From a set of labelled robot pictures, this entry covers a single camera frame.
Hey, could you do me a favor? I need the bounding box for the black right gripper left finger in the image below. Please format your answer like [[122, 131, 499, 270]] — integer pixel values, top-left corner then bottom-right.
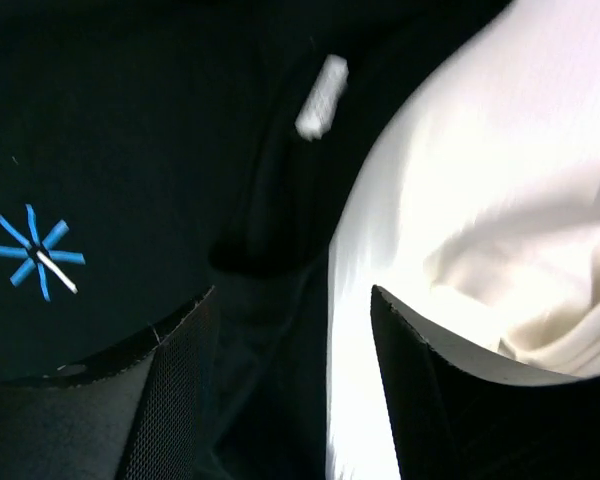
[[0, 290, 218, 480]]

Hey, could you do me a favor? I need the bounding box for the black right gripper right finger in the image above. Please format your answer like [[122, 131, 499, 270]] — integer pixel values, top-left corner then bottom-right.
[[371, 287, 600, 479]]

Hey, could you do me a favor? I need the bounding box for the black t-shirt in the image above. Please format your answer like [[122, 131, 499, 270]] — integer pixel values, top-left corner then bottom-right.
[[0, 1, 506, 479]]

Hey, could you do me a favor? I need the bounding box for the crumpled cream t-shirt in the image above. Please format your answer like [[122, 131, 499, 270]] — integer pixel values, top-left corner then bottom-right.
[[325, 1, 600, 479]]

